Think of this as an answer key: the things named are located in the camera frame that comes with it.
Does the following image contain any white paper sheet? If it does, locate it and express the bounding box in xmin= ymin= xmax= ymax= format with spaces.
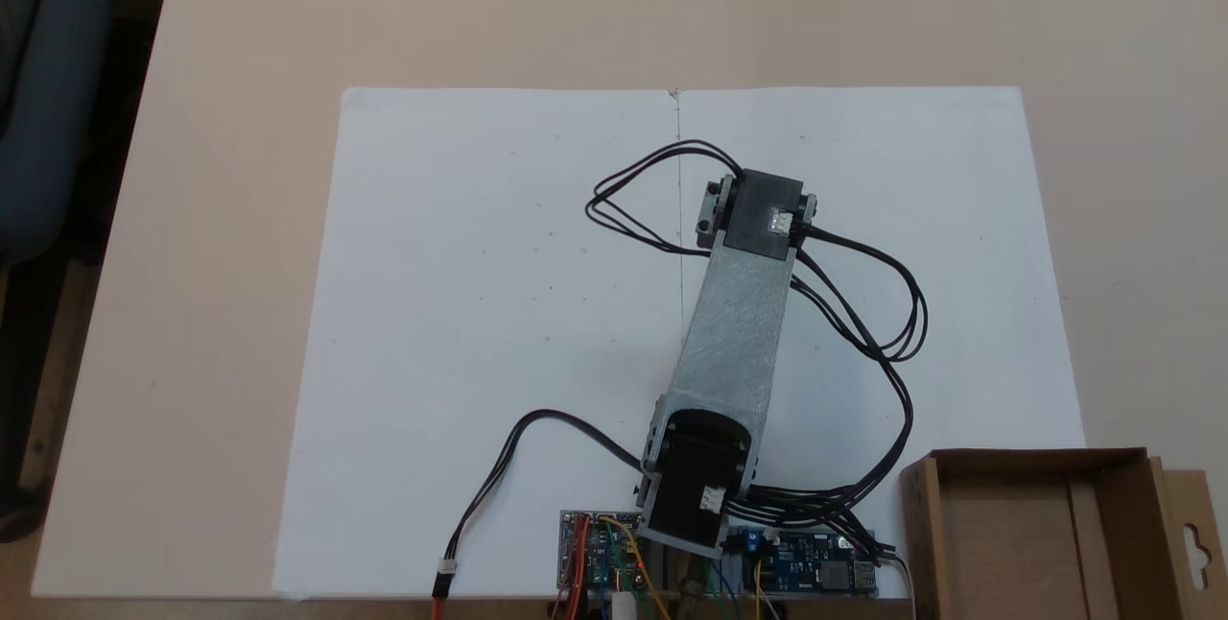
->
xmin=272 ymin=87 xmax=684 ymax=600
xmin=672 ymin=85 xmax=1088 ymax=600

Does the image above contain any motor controller circuit board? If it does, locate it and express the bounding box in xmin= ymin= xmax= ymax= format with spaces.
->
xmin=557 ymin=509 xmax=655 ymax=594

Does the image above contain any metal clamp screw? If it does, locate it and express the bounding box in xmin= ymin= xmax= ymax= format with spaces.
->
xmin=672 ymin=553 xmax=713 ymax=620

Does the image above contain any blue power converter board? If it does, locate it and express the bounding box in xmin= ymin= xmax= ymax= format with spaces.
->
xmin=721 ymin=524 xmax=880 ymax=598

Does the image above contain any brown cardboard box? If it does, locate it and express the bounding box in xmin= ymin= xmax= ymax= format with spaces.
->
xmin=898 ymin=447 xmax=1228 ymax=620

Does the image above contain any dark upholstered chair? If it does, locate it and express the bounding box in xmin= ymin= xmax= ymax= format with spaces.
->
xmin=0 ymin=0 xmax=135 ymax=268

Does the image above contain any black gripper servo cable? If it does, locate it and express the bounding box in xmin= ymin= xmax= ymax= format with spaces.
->
xmin=584 ymin=139 xmax=745 ymax=257

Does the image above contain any yellow wire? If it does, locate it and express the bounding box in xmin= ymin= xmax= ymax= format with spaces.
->
xmin=599 ymin=515 xmax=674 ymax=620

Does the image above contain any black elbow servo cable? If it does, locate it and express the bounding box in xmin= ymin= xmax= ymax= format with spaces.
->
xmin=724 ymin=488 xmax=905 ymax=563

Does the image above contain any black wrist servo cable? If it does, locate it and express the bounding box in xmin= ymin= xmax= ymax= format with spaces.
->
xmin=744 ymin=222 xmax=931 ymax=517

